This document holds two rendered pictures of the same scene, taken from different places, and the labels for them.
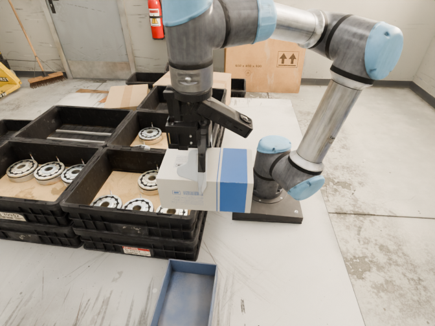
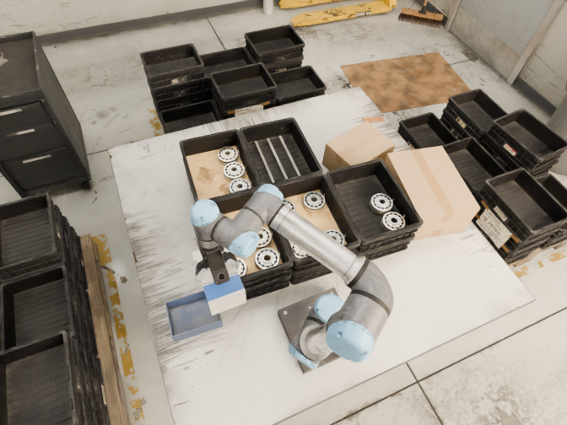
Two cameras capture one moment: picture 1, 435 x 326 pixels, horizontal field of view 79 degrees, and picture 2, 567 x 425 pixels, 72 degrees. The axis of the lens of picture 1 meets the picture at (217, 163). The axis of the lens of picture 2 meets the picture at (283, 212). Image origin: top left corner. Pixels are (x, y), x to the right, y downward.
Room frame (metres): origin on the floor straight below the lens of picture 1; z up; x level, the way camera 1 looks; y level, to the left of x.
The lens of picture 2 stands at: (0.34, -0.56, 2.30)
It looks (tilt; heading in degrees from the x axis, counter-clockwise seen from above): 55 degrees down; 59
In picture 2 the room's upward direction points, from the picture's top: 5 degrees clockwise
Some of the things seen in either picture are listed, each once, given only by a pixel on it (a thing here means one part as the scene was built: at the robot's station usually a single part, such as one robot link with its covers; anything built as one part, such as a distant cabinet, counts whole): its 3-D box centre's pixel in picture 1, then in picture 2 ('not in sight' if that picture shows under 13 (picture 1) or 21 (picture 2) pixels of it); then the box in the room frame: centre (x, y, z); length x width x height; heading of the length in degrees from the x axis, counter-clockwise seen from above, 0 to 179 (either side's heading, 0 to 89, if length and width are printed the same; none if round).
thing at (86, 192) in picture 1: (145, 191); (244, 240); (0.64, 0.24, 0.87); 0.40 x 0.30 x 0.11; 82
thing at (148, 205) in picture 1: (136, 209); not in sight; (0.56, 0.26, 0.86); 0.10 x 0.10 x 0.01
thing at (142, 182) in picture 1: (152, 179); (259, 237); (0.71, 0.23, 0.86); 0.10 x 0.10 x 0.01
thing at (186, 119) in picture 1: (190, 116); (211, 247); (0.46, 0.05, 1.25); 0.09 x 0.08 x 0.12; 86
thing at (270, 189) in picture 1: (266, 177); not in sight; (0.79, -0.20, 0.80); 0.15 x 0.15 x 0.10
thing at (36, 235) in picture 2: not in sight; (40, 251); (-0.28, 0.94, 0.37); 0.40 x 0.30 x 0.45; 86
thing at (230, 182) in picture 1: (207, 178); (218, 277); (0.46, 0.02, 1.09); 0.20 x 0.12 x 0.09; 86
